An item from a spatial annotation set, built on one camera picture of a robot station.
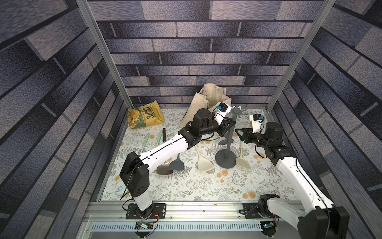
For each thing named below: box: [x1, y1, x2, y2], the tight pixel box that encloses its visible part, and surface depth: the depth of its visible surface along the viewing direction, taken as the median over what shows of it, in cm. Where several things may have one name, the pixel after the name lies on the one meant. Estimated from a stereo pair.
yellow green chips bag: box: [127, 100, 165, 130], surface depth 108 cm
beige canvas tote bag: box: [180, 83, 232, 127], surface depth 96 cm
